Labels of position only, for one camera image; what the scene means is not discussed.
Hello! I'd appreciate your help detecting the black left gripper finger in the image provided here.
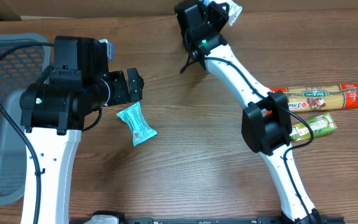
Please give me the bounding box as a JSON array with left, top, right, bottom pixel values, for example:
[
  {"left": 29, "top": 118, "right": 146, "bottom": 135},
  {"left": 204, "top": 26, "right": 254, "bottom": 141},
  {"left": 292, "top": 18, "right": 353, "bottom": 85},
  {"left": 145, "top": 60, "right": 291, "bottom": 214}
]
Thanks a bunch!
[
  {"left": 127, "top": 68, "right": 137, "bottom": 102},
  {"left": 132, "top": 68, "right": 144, "bottom": 101}
]

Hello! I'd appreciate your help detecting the white tube gold cap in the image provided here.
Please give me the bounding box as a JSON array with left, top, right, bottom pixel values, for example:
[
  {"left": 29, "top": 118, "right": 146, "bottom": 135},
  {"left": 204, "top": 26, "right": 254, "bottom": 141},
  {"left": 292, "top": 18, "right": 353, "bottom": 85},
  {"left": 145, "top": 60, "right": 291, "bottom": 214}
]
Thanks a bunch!
[{"left": 227, "top": 0, "right": 242, "bottom": 26}]

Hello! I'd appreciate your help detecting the teal snack packet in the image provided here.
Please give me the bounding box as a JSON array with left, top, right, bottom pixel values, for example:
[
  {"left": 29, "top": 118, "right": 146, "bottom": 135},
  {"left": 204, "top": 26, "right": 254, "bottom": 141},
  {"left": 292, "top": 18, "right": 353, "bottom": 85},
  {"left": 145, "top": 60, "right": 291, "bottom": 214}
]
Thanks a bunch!
[{"left": 117, "top": 102, "right": 157, "bottom": 147}]

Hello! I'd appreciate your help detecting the red orange pasta packet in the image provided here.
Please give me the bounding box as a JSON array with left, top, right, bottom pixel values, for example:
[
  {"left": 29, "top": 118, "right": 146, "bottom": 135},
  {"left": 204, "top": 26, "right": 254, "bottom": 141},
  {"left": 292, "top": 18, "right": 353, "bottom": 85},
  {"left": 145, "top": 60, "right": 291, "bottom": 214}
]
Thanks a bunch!
[{"left": 271, "top": 83, "right": 358, "bottom": 113}]

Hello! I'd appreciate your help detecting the green tea packet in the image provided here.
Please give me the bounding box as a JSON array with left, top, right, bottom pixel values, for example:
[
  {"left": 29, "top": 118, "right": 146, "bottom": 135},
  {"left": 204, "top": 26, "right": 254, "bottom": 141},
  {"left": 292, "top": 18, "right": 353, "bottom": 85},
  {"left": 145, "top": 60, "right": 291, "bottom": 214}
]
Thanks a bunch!
[{"left": 290, "top": 113, "right": 337, "bottom": 141}]

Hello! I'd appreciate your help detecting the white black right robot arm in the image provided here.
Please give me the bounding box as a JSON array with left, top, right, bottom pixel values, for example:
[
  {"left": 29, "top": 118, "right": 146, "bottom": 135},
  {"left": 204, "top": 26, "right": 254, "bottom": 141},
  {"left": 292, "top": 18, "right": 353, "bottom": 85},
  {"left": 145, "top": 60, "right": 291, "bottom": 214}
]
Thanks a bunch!
[{"left": 174, "top": 1, "right": 322, "bottom": 223}]

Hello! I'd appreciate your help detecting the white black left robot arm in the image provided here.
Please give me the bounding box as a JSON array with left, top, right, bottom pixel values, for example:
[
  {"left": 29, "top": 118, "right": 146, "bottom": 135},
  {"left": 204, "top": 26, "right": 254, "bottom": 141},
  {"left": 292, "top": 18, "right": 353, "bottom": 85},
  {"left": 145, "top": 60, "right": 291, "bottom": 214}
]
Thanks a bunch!
[{"left": 20, "top": 36, "right": 144, "bottom": 223}]

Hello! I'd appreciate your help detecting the grey plastic mesh basket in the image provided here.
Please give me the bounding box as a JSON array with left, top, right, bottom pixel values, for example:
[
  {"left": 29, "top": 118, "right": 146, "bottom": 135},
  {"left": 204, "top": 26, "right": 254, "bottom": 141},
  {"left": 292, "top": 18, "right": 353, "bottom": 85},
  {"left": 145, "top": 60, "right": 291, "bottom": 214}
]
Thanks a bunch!
[{"left": 0, "top": 33, "right": 51, "bottom": 205}]

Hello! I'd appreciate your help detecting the brown cardboard backboard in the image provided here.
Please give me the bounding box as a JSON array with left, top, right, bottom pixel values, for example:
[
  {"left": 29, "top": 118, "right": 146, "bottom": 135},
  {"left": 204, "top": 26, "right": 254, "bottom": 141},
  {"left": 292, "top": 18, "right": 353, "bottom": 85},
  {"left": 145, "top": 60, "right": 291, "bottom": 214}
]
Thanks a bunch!
[{"left": 0, "top": 0, "right": 358, "bottom": 21}]

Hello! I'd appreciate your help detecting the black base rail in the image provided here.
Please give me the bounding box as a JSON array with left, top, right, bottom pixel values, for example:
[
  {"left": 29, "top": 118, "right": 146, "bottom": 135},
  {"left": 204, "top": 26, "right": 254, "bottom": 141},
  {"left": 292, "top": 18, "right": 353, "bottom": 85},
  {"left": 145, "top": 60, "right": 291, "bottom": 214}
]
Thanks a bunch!
[{"left": 68, "top": 210, "right": 345, "bottom": 224}]

